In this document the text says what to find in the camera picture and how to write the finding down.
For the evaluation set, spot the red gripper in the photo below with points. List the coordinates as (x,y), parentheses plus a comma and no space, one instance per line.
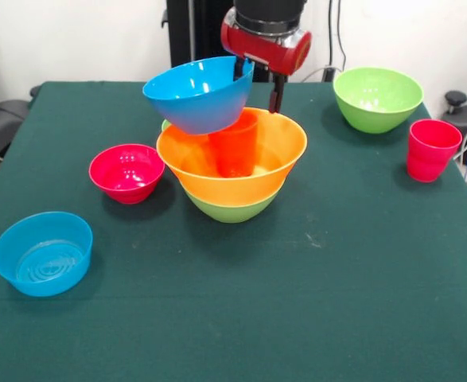
(269,49)

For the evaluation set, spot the large blue plastic bowl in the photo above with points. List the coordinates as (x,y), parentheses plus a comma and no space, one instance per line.
(201,111)

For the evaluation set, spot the large orange plastic bowl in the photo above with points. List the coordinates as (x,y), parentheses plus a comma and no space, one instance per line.
(281,143)

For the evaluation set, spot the orange plastic cup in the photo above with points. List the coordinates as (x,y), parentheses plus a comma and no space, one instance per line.
(237,151)

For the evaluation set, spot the small green plastic bowl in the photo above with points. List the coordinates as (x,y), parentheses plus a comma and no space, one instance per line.
(165,125)

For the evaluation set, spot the large green plastic bowl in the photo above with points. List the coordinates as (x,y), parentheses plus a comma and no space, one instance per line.
(233,213)
(378,117)

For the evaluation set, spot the small pink plastic bowl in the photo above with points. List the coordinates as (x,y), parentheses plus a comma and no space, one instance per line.
(125,191)

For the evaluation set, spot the small blue plastic bowl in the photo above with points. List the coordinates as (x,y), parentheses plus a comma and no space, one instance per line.
(42,282)

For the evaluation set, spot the black plug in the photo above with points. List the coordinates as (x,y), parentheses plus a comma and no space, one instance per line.
(329,73)

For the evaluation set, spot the red plastic cup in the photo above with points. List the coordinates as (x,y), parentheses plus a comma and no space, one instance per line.
(430,159)

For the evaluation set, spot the black round knob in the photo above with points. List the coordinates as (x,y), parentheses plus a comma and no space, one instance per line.
(455,97)

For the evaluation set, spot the dark green table cloth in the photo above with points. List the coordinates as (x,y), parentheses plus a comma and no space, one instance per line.
(296,318)

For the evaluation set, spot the black chair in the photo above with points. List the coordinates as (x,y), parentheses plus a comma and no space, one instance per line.
(2,119)

